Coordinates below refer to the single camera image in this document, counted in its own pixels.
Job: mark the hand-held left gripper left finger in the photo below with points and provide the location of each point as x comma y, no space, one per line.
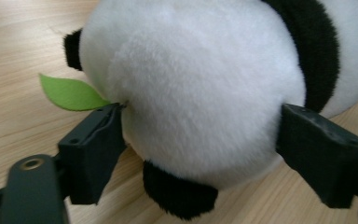
93,155

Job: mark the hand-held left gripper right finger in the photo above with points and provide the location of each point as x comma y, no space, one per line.
320,155

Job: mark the panda plush toy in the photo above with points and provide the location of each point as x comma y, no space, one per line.
199,93

